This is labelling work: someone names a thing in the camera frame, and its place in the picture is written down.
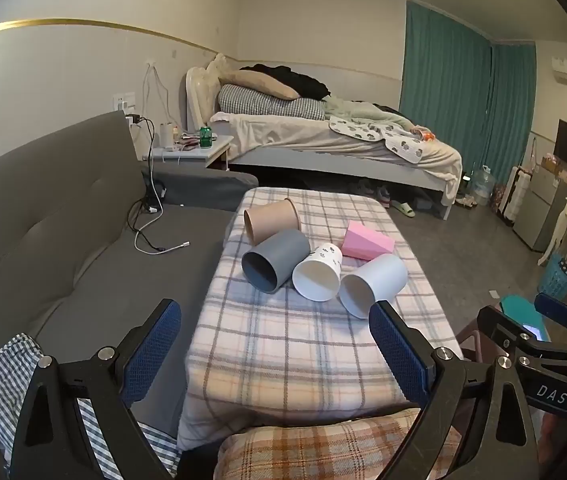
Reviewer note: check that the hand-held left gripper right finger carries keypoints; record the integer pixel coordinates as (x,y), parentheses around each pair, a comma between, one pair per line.
(399,355)

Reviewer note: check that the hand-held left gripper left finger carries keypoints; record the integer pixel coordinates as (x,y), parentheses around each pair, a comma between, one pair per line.
(151,352)

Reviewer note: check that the plain white cup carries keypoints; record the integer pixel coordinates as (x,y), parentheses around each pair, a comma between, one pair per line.
(378,272)

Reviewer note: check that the white patterned cup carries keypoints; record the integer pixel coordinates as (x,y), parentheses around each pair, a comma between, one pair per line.
(316,275)

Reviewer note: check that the grey cup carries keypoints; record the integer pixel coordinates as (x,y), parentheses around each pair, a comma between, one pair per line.
(283,252)

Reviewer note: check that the beige cup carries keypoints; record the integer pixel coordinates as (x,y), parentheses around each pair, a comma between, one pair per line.
(273,220)

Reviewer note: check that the dark brown stool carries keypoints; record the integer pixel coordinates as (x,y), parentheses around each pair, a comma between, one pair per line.
(471,342)

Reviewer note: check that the teal stool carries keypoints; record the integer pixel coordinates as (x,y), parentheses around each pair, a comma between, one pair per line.
(516,306)

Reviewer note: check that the blue laundry basket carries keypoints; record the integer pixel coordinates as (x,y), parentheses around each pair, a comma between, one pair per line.
(558,277)

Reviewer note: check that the silver small fridge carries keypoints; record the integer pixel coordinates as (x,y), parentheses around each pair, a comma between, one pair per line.
(538,210)

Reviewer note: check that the plaid tablecloth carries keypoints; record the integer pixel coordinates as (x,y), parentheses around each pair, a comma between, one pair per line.
(288,345)

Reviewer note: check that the pink box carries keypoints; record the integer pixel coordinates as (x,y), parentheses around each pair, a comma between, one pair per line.
(363,240)

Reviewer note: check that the orange plaid cushion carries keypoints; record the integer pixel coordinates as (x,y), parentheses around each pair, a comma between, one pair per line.
(313,450)

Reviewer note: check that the clear water jug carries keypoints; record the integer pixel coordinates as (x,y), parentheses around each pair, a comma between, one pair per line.
(481,187)

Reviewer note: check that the green slippers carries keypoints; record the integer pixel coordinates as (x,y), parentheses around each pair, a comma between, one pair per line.
(403,209)

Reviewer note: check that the grey sofa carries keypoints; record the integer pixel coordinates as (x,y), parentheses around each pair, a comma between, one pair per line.
(63,220)

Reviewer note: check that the teal curtain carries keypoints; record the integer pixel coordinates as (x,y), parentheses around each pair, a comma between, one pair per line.
(443,75)
(511,110)

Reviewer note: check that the orange small item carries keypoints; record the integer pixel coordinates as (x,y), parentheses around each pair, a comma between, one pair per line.
(426,135)

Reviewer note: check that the white nightstand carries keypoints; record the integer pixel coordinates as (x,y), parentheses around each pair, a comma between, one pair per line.
(213,152)

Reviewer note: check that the white patterned quilt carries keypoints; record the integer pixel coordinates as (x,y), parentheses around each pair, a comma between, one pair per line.
(393,142)

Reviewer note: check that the white bed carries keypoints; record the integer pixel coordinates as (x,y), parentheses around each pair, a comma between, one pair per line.
(313,155)

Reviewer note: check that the white cylindrical container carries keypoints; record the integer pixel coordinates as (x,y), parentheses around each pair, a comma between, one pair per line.
(166,135)

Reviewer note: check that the green can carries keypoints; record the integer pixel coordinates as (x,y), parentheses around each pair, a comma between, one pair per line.
(206,137)

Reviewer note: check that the pale green blanket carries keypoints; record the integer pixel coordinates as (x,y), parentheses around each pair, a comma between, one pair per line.
(368,115)

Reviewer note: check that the checked pillow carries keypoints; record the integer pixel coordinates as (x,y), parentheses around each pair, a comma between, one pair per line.
(268,105)

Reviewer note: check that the beige pillow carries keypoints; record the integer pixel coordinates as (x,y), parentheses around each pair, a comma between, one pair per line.
(263,85)

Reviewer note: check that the black clothes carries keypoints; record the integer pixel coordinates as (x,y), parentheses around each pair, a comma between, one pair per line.
(298,82)

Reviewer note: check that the cream fluffy pillow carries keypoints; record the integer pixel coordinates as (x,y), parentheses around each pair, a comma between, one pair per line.
(221,67)

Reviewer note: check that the white wall outlet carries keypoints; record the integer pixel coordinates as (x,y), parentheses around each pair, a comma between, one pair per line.
(124,101)

